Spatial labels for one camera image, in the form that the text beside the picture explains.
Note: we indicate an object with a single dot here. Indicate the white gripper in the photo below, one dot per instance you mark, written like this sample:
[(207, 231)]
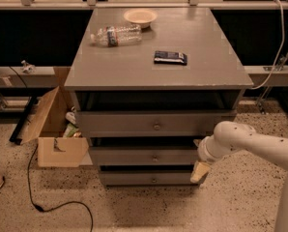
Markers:
[(204, 153)]

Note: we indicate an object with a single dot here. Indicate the grey drawer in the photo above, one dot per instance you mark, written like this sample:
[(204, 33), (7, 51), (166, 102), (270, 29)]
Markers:
[(150, 123), (117, 178), (143, 155)]

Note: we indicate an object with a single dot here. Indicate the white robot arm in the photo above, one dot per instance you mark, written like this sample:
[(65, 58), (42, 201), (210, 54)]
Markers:
[(229, 138)]

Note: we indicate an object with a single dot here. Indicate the grey bottom drawer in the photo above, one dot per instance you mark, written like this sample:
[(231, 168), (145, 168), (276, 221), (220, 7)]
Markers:
[(117, 178)]

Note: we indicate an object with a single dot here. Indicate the grey drawer cabinet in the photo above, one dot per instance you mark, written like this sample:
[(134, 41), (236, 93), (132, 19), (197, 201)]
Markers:
[(125, 78)]

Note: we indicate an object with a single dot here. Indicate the grey top drawer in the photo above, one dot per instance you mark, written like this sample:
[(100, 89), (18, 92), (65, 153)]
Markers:
[(150, 123)]

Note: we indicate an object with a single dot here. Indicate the open cardboard box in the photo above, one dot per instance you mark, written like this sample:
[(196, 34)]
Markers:
[(48, 126)]

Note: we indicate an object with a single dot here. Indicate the dark blue snack packet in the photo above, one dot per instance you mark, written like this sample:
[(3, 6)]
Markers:
[(168, 57)]

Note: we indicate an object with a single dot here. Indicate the items inside cardboard box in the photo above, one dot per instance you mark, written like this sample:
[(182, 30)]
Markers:
[(72, 129)]

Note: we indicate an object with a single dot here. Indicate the clear plastic water bottle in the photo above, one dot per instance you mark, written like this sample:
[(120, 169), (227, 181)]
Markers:
[(112, 36)]

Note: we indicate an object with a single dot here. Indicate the white bowl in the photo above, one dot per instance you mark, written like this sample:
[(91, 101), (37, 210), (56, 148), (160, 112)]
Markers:
[(142, 17)]

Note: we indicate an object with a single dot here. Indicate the black bar leaning on floor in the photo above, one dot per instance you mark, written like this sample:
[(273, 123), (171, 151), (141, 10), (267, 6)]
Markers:
[(14, 138)]

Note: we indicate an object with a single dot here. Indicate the small clear object on ledge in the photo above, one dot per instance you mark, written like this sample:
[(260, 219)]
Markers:
[(26, 67)]

